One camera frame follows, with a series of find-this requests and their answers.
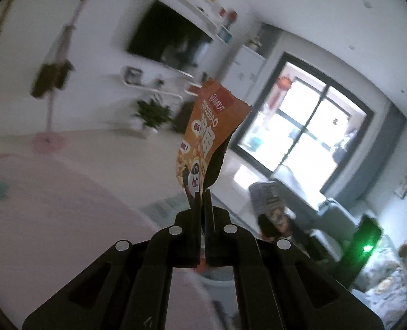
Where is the red knot ornament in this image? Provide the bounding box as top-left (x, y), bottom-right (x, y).
top-left (269, 76), bottom-right (293, 111)

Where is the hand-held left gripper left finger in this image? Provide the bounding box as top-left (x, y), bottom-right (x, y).
top-left (22, 191), bottom-right (202, 330)

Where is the patterned cloth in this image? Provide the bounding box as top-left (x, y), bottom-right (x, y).
top-left (353, 237), bottom-right (407, 327)

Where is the curved white wall shelf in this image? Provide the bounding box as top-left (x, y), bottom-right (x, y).
top-left (171, 0), bottom-right (225, 33)

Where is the potted green plant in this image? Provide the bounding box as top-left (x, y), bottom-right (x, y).
top-left (133, 98), bottom-right (174, 134)

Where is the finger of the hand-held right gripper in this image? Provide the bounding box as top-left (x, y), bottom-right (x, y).
top-left (294, 229), bottom-right (343, 265)

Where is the black hanging bag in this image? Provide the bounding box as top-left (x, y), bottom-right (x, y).
top-left (54, 60), bottom-right (75, 88)

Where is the tall white cabinet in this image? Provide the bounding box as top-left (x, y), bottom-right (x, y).
top-left (229, 46), bottom-right (267, 111)

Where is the framed butterfly picture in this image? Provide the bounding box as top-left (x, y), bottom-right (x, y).
top-left (126, 67), bottom-right (144, 85)

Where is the grey sofa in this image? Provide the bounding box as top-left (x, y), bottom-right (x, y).
top-left (250, 165), bottom-right (362, 248)

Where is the brown tote bag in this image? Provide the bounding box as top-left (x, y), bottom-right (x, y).
top-left (31, 64), bottom-right (58, 98)

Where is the pink striped tablecloth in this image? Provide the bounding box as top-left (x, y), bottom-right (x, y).
top-left (0, 153), bottom-right (221, 330)

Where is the low curved white shelf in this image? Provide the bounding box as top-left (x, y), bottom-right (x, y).
top-left (119, 65), bottom-right (193, 98)

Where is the dark snack packet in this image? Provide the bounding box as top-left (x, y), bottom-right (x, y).
top-left (258, 210), bottom-right (295, 243)

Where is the pink coat rack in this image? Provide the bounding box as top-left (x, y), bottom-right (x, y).
top-left (31, 0), bottom-right (97, 153)

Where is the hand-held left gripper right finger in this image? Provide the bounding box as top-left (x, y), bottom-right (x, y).
top-left (203, 189), bottom-right (384, 330)

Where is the orange panda snack packet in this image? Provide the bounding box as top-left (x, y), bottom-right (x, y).
top-left (175, 78), bottom-right (253, 198)

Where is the wall picture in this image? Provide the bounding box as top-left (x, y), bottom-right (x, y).
top-left (394, 165), bottom-right (407, 198)

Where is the black wall television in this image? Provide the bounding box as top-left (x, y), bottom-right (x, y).
top-left (126, 0), bottom-right (214, 71)

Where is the dark guitar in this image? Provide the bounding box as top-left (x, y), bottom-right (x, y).
top-left (172, 101), bottom-right (195, 133)

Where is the dark framed glass door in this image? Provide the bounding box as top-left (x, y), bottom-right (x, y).
top-left (231, 51), bottom-right (376, 196)

